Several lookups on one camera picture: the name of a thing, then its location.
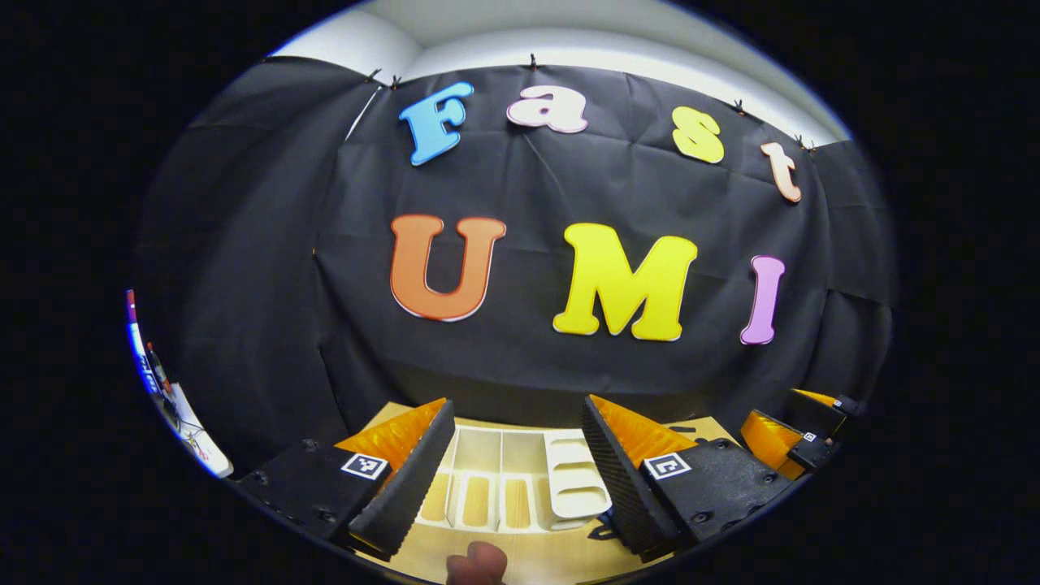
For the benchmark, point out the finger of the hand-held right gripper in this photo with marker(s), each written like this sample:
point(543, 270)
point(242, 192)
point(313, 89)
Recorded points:
point(772, 443)
point(812, 414)

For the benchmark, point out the white plastic bookshelf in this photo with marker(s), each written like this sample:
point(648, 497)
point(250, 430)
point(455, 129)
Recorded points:
point(577, 479)

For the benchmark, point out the blue schoolbag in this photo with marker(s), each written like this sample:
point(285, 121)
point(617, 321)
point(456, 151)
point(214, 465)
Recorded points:
point(603, 534)

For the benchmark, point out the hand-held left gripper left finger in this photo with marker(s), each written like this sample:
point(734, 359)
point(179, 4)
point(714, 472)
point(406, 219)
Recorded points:
point(410, 487)

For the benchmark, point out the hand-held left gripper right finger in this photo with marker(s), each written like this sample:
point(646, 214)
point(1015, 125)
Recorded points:
point(621, 479)

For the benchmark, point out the colourful computer screen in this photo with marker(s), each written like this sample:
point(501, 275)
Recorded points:
point(140, 349)

